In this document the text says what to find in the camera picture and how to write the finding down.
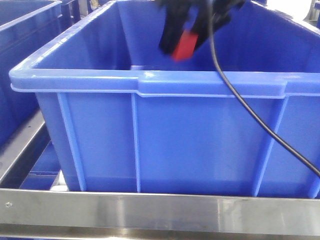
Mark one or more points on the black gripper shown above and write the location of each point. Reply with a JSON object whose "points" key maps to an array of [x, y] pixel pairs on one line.
{"points": [[177, 13]]}

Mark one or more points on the red cube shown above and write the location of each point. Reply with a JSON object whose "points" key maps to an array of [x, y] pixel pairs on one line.
{"points": [[185, 47]]}

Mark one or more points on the large blue target crate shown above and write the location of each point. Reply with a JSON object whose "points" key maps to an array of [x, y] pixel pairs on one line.
{"points": [[124, 117]]}

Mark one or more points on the blue crate at left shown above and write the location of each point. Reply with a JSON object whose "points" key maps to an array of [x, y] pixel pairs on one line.
{"points": [[25, 26]]}

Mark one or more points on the steel flow rack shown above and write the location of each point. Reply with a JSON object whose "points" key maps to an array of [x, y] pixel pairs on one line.
{"points": [[70, 215]]}

